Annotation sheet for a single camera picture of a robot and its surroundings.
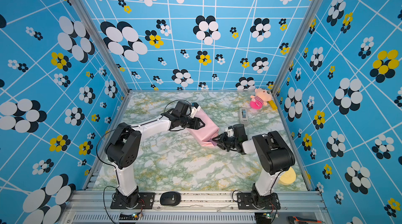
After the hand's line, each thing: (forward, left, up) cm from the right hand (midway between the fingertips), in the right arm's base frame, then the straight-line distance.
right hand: (214, 140), depth 92 cm
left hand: (+7, +6, +8) cm, 12 cm away
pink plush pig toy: (+30, -34, +5) cm, 46 cm away
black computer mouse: (-30, +21, +1) cm, 37 cm away
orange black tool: (-38, -34, -1) cm, 51 cm away
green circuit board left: (-37, +42, -4) cm, 56 cm away
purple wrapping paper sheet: (0, +5, +7) cm, 9 cm away
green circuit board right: (-37, -22, -2) cm, 43 cm away
